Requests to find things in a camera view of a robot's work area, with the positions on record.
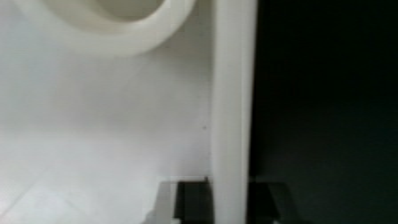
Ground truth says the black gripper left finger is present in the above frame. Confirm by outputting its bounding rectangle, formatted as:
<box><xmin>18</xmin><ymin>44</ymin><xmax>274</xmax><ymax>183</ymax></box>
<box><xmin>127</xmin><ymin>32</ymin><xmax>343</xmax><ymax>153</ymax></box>
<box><xmin>175</xmin><ymin>179</ymin><xmax>214</xmax><ymax>224</ymax></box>

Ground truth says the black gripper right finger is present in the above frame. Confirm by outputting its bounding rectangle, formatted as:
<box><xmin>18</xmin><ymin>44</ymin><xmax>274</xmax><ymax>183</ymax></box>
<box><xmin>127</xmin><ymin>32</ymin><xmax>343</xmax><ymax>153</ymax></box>
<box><xmin>247</xmin><ymin>182</ymin><xmax>310</xmax><ymax>224</ymax></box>

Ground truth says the white square tabletop panel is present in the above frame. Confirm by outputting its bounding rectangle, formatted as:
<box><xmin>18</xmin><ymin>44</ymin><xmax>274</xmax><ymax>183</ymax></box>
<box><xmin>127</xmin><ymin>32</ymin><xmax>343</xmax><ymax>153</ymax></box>
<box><xmin>0</xmin><ymin>0</ymin><xmax>258</xmax><ymax>224</ymax></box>

